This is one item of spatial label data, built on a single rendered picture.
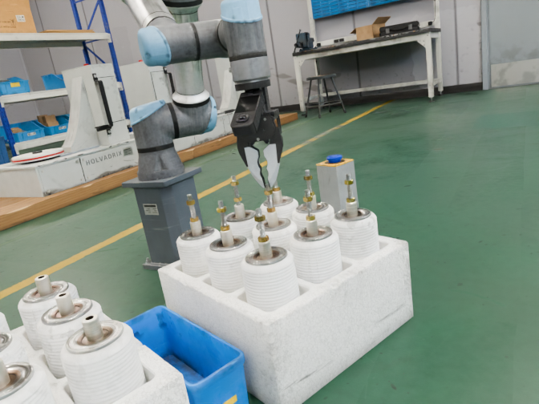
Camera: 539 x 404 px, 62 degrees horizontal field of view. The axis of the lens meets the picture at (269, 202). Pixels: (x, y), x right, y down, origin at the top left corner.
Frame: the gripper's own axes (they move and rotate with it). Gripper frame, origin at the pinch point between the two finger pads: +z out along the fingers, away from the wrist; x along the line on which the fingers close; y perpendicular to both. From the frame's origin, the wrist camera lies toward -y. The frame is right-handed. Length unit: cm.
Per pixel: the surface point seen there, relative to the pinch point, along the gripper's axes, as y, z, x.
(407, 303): 2.2, 30.5, -26.0
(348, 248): -2.1, 15.1, -15.1
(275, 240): -4.0, 11.3, -0.9
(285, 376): -25.2, 27.4, -3.8
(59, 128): 415, 1, 349
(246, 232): 4.1, 12.1, 7.3
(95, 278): 34, 34, 71
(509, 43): 479, -14, -186
